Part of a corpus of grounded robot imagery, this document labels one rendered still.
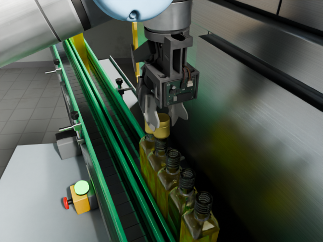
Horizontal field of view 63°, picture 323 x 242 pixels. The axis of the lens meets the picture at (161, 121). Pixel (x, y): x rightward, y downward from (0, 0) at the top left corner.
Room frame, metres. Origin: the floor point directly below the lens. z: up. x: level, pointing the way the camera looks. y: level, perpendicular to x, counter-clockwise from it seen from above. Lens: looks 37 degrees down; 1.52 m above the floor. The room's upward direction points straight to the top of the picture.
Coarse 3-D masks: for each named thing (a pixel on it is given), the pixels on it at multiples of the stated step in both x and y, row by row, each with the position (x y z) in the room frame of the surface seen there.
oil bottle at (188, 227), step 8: (192, 208) 0.29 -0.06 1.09; (184, 216) 0.28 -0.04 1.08; (192, 216) 0.27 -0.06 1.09; (184, 224) 0.27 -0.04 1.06; (192, 224) 0.26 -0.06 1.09; (200, 224) 0.26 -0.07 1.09; (208, 224) 0.26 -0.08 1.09; (216, 224) 0.26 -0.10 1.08; (184, 232) 0.27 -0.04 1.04; (192, 232) 0.25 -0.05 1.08; (200, 232) 0.24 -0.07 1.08; (208, 232) 0.25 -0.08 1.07; (216, 232) 0.26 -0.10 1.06; (184, 240) 0.27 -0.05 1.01; (192, 240) 0.24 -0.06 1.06; (200, 240) 0.24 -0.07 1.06; (208, 240) 0.25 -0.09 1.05; (216, 240) 0.26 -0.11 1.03
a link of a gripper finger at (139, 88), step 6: (138, 78) 0.41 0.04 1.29; (138, 84) 0.41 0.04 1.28; (144, 84) 0.41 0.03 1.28; (138, 90) 0.41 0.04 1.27; (144, 90) 0.41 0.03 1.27; (150, 90) 0.41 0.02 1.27; (138, 96) 0.40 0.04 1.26; (144, 96) 0.41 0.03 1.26; (138, 102) 0.41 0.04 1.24; (144, 102) 0.41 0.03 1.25; (144, 108) 0.41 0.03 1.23
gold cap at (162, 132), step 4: (160, 116) 0.44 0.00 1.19; (164, 116) 0.44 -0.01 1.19; (168, 116) 0.44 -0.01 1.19; (160, 120) 0.42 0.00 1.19; (164, 120) 0.42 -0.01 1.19; (168, 120) 0.42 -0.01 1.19; (160, 124) 0.42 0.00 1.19; (164, 124) 0.42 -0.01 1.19; (168, 124) 0.42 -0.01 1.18; (156, 128) 0.42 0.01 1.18; (160, 128) 0.42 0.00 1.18; (164, 128) 0.42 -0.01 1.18; (168, 128) 0.42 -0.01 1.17; (156, 132) 0.42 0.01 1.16; (160, 132) 0.42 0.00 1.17; (164, 132) 0.42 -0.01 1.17; (168, 132) 0.42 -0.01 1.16; (156, 136) 0.42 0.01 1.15; (160, 136) 0.41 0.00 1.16; (164, 136) 0.42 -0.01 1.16
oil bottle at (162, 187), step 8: (160, 176) 0.37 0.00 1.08; (168, 176) 0.36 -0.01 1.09; (176, 176) 0.36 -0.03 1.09; (160, 184) 0.37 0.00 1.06; (168, 184) 0.35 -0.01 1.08; (176, 184) 0.35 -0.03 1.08; (160, 192) 0.37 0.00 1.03; (168, 192) 0.35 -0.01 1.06; (160, 200) 0.37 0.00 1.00; (160, 208) 0.37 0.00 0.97
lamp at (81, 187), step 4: (76, 184) 0.53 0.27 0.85; (80, 184) 0.53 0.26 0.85; (84, 184) 0.53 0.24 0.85; (76, 188) 0.52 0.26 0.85; (80, 188) 0.52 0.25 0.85; (84, 188) 0.52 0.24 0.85; (88, 188) 0.53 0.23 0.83; (76, 192) 0.52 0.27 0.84; (80, 192) 0.51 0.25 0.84; (84, 192) 0.52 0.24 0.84
